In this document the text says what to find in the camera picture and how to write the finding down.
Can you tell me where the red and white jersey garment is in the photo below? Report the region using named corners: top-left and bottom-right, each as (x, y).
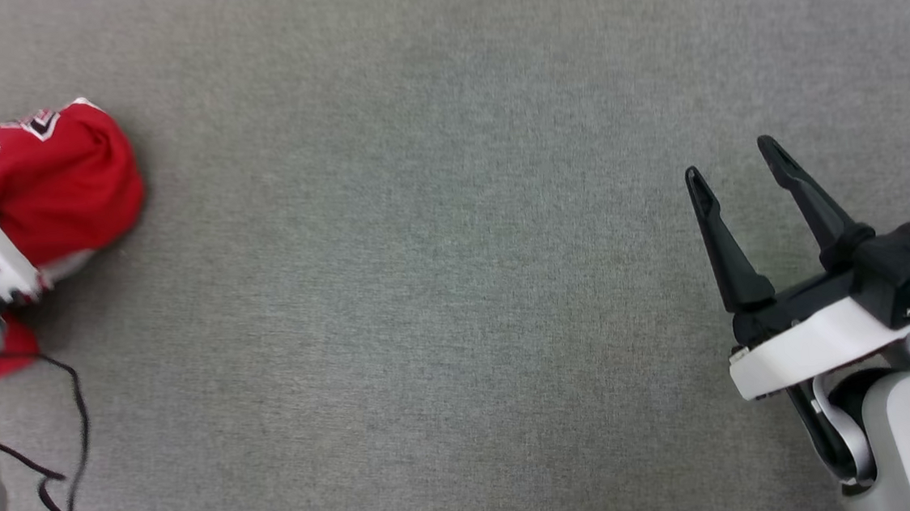
top-left (0, 93), bottom-right (160, 381)

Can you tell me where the thin black cable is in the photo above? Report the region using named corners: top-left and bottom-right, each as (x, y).
top-left (0, 348), bottom-right (97, 511)

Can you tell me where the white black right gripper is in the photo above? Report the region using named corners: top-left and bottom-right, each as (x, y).
top-left (682, 124), bottom-right (910, 407)

